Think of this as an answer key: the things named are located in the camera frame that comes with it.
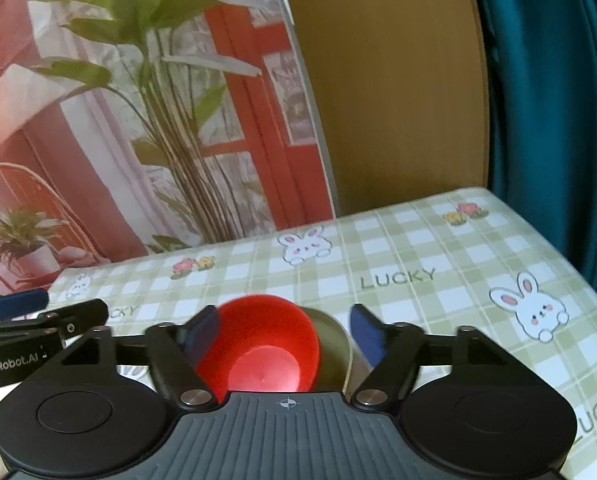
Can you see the teal curtain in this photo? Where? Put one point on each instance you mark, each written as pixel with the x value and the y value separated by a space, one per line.
pixel 553 85

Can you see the red bowl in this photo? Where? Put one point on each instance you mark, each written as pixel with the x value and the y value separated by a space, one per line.
pixel 258 330

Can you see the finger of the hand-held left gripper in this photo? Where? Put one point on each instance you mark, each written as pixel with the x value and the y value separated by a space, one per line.
pixel 21 301
pixel 83 312

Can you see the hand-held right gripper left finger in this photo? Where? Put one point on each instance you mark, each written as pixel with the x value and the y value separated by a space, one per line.
pixel 203 335

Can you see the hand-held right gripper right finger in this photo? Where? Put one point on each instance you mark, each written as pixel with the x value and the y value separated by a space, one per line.
pixel 368 332

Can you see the wooden board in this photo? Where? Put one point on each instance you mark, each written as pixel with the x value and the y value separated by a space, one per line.
pixel 388 85

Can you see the printed plant backdrop cloth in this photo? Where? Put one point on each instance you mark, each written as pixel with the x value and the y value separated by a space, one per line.
pixel 103 135

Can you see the olive green bowl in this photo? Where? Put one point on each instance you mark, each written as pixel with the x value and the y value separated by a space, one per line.
pixel 331 350

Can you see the green checked bunny tablecloth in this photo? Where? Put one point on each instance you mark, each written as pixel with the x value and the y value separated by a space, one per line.
pixel 403 260

